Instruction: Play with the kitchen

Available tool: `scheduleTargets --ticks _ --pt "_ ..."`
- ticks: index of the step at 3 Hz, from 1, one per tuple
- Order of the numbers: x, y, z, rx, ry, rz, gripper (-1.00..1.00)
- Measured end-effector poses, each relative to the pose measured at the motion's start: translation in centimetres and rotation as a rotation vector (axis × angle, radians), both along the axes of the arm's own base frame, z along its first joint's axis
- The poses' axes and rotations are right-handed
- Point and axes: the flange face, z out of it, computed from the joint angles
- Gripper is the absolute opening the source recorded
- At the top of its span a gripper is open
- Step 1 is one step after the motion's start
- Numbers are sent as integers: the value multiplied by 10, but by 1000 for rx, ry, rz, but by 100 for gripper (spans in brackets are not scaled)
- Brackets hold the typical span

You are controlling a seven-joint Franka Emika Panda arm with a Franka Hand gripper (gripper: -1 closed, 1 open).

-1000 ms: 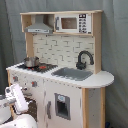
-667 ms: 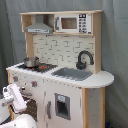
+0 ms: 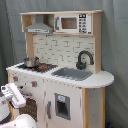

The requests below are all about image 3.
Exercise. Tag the black toy faucet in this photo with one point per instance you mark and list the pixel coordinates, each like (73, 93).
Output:
(81, 64)

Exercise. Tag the red left stove knob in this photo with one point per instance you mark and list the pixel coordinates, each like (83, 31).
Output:
(15, 78)

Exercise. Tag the grey toy sink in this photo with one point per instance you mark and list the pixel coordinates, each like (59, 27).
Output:
(73, 74)

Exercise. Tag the red stove knob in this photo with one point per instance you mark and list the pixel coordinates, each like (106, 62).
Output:
(15, 78)
(34, 84)

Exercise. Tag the small metal pot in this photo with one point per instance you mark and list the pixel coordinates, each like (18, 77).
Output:
(31, 61)

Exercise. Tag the grey range hood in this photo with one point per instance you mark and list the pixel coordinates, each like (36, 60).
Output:
(43, 23)

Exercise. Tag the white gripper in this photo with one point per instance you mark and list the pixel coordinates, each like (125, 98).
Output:
(18, 100)

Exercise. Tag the black toy stovetop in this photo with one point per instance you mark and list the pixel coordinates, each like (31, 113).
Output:
(42, 67)

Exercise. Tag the white oven door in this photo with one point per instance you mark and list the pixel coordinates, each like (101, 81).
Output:
(34, 105)

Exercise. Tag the white cabinet door with dispenser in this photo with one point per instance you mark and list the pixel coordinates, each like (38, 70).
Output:
(64, 106)

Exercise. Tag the toy microwave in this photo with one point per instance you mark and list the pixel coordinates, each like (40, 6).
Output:
(73, 23)

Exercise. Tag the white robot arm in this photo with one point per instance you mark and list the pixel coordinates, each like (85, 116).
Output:
(22, 121)

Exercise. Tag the red right stove knob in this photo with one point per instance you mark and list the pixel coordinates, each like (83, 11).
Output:
(34, 84)

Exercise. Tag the wooden toy kitchen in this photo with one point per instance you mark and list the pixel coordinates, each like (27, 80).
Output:
(62, 49)

